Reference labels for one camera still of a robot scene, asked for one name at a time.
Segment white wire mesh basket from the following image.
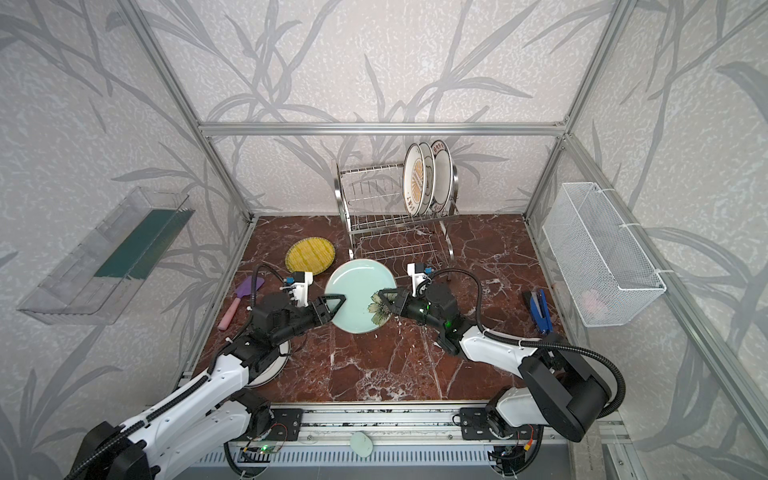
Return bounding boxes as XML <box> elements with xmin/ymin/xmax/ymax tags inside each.
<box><xmin>543</xmin><ymin>182</ymin><xmax>666</xmax><ymax>327</ymax></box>

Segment blue clip tool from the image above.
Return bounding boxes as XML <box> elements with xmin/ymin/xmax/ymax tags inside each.
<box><xmin>522</xmin><ymin>289</ymin><xmax>553</xmax><ymax>335</ymax></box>

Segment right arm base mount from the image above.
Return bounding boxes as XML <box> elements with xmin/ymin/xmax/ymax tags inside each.
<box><xmin>452</xmin><ymin>407</ymin><xmax>536</xmax><ymax>441</ymax></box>

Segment white plate green text rim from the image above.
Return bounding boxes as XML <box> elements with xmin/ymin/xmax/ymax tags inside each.
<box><xmin>431</xmin><ymin>140</ymin><xmax>453</xmax><ymax>213</ymax></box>

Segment white plate black quatrefoil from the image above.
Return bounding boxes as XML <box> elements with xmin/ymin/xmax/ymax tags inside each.
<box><xmin>419</xmin><ymin>142</ymin><xmax>435</xmax><ymax>215</ymax></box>

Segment purple pink spatula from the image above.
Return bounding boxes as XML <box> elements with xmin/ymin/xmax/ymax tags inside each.
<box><xmin>217</xmin><ymin>275</ymin><xmax>264</xmax><ymax>331</ymax></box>

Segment orange sunburst plate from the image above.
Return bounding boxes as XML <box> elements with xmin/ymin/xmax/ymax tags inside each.
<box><xmin>248</xmin><ymin>341</ymin><xmax>292</xmax><ymax>388</ymax></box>
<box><xmin>402</xmin><ymin>143</ymin><xmax>426</xmax><ymax>216</ymax></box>

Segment pale green oval puck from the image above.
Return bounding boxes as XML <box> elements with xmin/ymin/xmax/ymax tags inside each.
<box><xmin>349</xmin><ymin>432</ymin><xmax>374</xmax><ymax>459</ymax></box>

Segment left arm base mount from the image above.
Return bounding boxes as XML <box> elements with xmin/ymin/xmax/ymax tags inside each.
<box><xmin>237</xmin><ymin>408</ymin><xmax>304</xmax><ymax>442</ymax></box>

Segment clear plastic wall shelf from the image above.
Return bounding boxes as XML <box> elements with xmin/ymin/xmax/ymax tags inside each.
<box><xmin>17</xmin><ymin>187</ymin><xmax>195</xmax><ymax>326</ymax></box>

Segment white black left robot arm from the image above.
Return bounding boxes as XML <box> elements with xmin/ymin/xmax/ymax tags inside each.
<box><xmin>67</xmin><ymin>272</ymin><xmax>347</xmax><ymax>479</ymax></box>

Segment light green flower plate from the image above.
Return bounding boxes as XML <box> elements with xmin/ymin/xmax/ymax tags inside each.
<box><xmin>324</xmin><ymin>259</ymin><xmax>396</xmax><ymax>334</ymax></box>

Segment stainless steel dish rack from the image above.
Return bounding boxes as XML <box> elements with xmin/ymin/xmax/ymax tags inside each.
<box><xmin>334</xmin><ymin>163</ymin><xmax>458</xmax><ymax>279</ymax></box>

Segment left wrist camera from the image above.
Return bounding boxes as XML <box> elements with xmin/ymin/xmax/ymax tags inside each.
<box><xmin>281</xmin><ymin>271</ymin><xmax>313</xmax><ymax>307</ymax></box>

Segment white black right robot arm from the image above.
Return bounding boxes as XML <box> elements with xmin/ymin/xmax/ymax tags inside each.
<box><xmin>369</xmin><ymin>264</ymin><xmax>627</xmax><ymax>442</ymax></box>

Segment yellow ribbed plate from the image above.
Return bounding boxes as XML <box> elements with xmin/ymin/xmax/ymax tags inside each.
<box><xmin>285</xmin><ymin>237</ymin><xmax>336</xmax><ymax>275</ymax></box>

